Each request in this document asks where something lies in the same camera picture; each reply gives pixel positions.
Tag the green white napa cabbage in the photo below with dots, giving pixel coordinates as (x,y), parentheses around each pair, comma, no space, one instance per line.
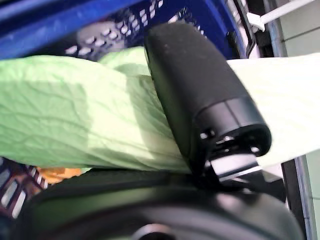
(62,112)

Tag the blue plastic shopping basket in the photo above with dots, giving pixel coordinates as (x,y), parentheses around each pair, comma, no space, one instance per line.
(37,27)

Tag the orange yellow vegetable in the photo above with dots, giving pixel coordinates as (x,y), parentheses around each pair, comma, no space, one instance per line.
(57,175)

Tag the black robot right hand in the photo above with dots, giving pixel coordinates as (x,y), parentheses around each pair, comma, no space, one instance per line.
(195,87)

